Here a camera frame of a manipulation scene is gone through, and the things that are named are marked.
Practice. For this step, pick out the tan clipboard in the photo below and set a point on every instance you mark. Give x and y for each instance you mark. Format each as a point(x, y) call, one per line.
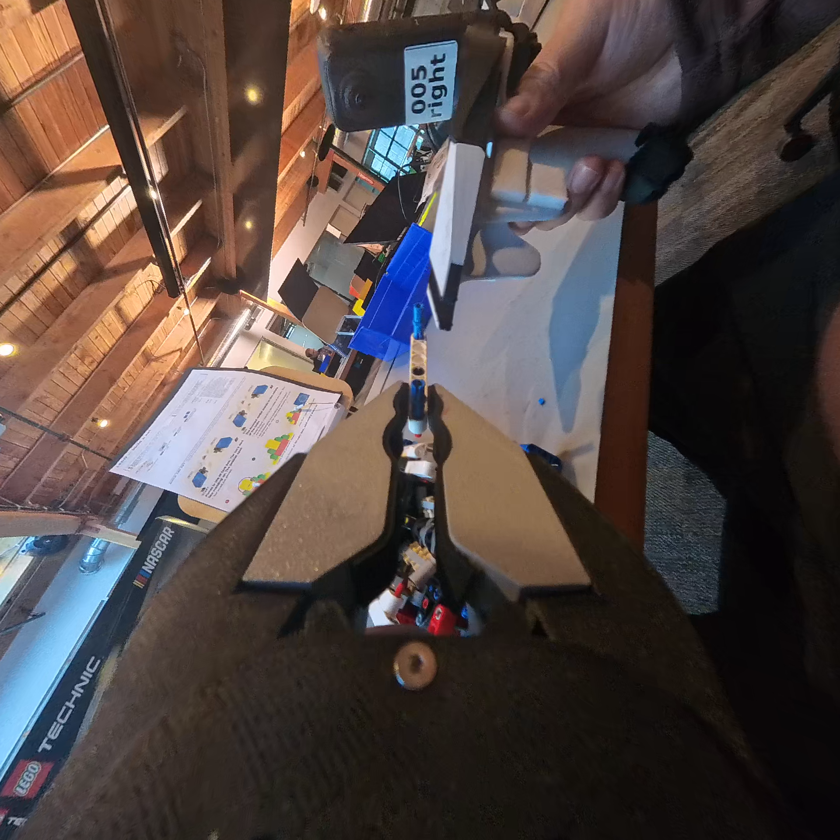
point(197, 508)

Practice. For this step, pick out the white beam assembly with pins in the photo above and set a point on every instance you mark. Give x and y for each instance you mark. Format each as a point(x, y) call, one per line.
point(418, 358)

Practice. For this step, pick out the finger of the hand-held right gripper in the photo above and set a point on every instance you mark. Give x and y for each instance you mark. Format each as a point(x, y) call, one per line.
point(456, 216)

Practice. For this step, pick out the black monitor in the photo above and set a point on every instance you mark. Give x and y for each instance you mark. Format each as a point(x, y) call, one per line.
point(300, 289)

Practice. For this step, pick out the paned far window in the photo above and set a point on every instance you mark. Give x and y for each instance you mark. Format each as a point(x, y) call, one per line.
point(394, 151)

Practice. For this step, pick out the person's right forearm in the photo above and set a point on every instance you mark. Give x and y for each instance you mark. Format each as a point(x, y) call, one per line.
point(754, 98)

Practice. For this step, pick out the blue plastic bin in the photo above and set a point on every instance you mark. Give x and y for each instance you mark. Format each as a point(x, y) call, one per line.
point(387, 308)

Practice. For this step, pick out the grey desk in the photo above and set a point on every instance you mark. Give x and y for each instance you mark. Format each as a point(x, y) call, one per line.
point(525, 341)

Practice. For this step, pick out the printed instruction sheet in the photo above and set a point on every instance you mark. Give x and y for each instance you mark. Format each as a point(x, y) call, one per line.
point(223, 439)

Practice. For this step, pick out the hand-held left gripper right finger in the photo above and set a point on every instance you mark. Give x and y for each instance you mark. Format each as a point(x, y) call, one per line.
point(505, 512)

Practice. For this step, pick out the black ceiling rail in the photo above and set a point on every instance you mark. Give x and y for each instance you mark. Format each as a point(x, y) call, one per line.
point(131, 151)

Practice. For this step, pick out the person's right hand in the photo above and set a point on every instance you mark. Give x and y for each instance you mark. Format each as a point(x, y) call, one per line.
point(610, 65)

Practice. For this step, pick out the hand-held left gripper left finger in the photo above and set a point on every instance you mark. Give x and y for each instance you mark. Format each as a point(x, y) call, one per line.
point(321, 512)

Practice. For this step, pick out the toy brick race car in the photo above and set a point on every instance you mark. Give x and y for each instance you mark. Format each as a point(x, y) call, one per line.
point(420, 564)

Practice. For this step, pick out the black toy set box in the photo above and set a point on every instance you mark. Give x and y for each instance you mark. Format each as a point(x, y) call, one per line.
point(65, 722)

